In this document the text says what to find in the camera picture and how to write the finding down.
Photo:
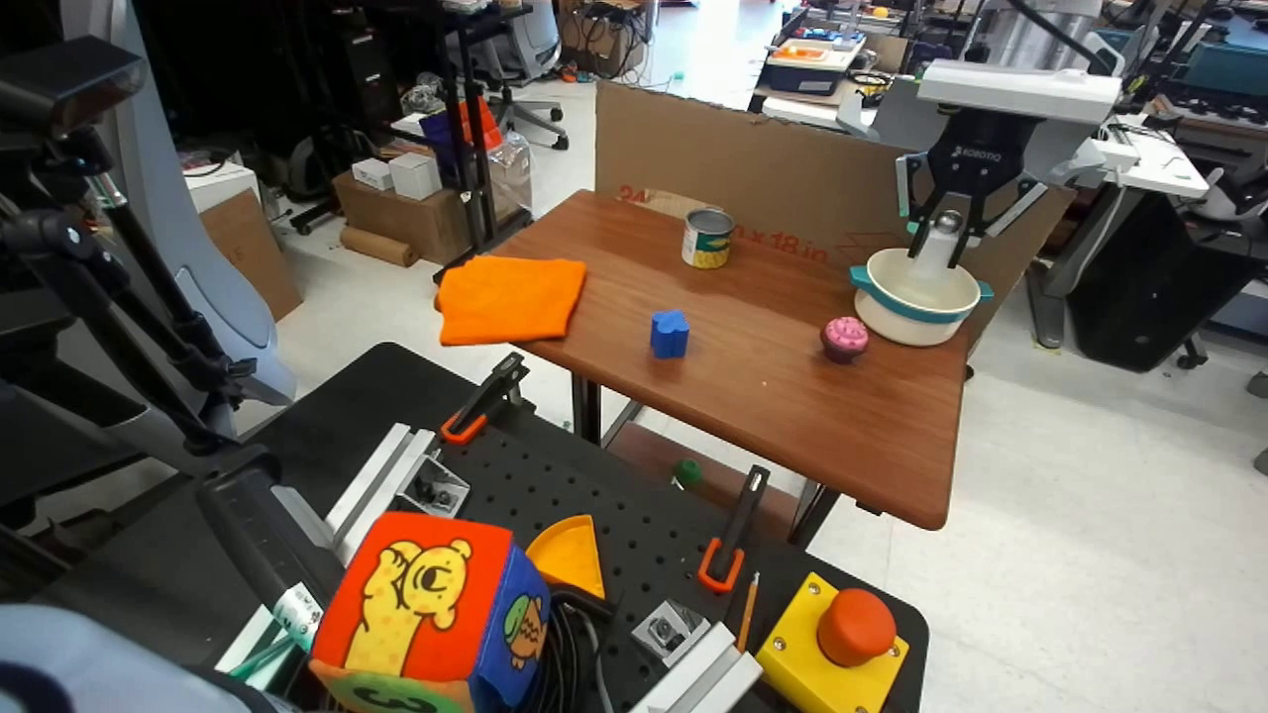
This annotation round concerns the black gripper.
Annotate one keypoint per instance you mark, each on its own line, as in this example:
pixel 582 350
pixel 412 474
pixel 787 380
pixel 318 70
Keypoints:
pixel 981 154

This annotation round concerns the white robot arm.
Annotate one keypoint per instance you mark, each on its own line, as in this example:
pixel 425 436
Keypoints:
pixel 1016 90

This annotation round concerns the white pot with teal rim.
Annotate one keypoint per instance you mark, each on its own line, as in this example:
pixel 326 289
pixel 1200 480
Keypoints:
pixel 913 318

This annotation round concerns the pink toy cupcake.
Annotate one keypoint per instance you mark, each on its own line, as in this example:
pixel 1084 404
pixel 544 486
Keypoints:
pixel 845 338

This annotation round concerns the brown cardboard panel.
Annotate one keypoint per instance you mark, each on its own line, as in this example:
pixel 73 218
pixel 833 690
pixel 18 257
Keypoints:
pixel 738 160

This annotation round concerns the tin can with yellow label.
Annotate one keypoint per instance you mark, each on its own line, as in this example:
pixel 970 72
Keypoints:
pixel 706 244

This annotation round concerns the blue toy block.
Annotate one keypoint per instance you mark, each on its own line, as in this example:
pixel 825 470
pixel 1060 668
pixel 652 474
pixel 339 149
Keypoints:
pixel 670 333

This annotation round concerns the small green ball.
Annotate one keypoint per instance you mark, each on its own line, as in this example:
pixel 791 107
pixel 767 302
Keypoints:
pixel 686 474

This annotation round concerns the grey metal table leg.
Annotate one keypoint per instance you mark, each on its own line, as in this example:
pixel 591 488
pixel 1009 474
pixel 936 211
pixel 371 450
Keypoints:
pixel 589 411

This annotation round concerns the wooden pencil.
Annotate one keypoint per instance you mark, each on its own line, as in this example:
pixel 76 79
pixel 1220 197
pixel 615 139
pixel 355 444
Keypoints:
pixel 750 611

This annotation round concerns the orange folded cloth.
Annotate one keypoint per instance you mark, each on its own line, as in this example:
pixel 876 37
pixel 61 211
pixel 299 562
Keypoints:
pixel 513 298

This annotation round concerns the black perforated breadboard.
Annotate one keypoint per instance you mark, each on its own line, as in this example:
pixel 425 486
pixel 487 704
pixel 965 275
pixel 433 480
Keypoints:
pixel 595 496

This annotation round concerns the yellow emergency stop button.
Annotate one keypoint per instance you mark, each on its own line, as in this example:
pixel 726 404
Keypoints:
pixel 825 656

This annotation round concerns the black office chair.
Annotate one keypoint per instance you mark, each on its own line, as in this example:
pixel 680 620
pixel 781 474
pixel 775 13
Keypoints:
pixel 520 63

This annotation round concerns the printed marker card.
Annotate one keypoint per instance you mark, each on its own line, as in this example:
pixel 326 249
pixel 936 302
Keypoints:
pixel 670 631
pixel 433 488

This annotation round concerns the orange plastic wedge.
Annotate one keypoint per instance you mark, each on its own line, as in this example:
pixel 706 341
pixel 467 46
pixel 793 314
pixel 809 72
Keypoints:
pixel 571 556

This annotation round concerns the aluminium extrusion bar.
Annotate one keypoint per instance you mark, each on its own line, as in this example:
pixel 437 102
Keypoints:
pixel 706 673
pixel 381 486

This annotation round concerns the large open cardboard box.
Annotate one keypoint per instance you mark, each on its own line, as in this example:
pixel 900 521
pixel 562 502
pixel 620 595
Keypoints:
pixel 422 211

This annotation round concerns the colourful plush bear cube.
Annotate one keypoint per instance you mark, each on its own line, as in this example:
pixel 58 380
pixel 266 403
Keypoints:
pixel 422 620

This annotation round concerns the tall cardboard box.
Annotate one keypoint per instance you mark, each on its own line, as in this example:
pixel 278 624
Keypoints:
pixel 253 249

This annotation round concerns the black camera tripod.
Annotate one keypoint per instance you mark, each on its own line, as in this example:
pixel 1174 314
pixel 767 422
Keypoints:
pixel 104 289

